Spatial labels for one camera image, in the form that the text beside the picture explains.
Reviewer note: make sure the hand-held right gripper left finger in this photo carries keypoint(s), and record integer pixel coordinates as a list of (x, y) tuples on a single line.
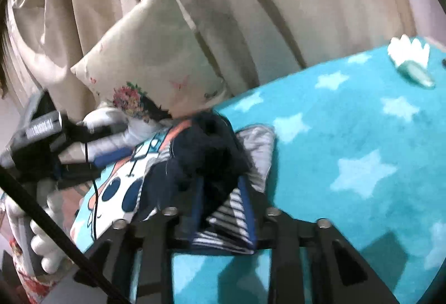
[(197, 213)]

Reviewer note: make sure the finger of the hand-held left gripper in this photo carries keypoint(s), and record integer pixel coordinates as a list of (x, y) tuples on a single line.
[(101, 131), (78, 171)]

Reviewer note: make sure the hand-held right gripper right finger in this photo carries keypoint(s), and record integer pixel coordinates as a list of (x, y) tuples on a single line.
[(248, 217)]

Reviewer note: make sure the striped and navy pants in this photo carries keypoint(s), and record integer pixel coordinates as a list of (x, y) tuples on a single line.
[(209, 150)]

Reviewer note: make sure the cream floral pillow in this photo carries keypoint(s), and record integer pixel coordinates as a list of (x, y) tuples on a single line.
[(149, 46)]

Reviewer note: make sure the cartoon printed teal blanket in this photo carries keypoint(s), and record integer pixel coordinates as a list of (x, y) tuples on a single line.
[(331, 136)]

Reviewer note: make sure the red floral cloth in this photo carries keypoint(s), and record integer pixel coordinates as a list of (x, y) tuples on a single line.
[(22, 276)]

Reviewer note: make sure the white teal plush toy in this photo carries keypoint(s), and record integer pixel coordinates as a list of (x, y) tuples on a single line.
[(411, 56)]

